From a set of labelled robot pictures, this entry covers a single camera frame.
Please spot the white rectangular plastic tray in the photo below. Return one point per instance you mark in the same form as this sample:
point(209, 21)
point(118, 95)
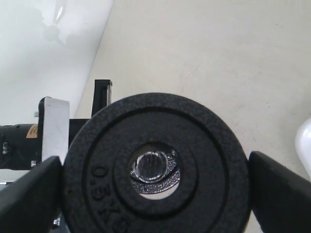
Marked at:
point(303, 145)

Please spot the black weight plate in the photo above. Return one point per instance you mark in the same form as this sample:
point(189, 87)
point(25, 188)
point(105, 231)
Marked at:
point(213, 195)

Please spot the chrome threaded dumbbell bar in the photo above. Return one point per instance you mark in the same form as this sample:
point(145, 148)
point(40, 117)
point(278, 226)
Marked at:
point(154, 169)

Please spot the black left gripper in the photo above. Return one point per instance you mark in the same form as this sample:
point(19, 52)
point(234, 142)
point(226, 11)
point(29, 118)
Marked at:
point(56, 130)

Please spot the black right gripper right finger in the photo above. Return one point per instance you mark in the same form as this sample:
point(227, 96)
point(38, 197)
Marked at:
point(281, 199)

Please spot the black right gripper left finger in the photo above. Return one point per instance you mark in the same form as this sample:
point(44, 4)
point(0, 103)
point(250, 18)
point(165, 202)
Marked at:
point(32, 203)

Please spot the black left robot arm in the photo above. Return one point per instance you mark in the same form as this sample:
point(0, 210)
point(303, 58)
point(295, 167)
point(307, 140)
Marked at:
point(24, 146)

